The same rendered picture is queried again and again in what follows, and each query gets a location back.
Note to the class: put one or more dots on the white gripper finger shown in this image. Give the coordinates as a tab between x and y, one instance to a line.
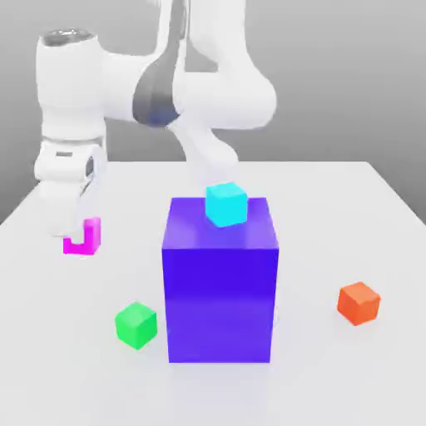
77	234

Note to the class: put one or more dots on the small cyan cube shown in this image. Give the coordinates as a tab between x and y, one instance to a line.
226	206

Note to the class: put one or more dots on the small orange cube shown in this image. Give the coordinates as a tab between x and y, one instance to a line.
358	303

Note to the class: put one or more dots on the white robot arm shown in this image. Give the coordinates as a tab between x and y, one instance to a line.
216	100

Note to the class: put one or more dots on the small magenta cube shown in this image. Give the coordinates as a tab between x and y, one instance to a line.
91	236

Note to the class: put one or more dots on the small green cube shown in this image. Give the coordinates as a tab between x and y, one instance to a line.
135	326

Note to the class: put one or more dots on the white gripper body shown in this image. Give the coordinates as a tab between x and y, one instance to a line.
61	206

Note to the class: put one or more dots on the large purple box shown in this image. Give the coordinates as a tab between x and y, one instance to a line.
219	299

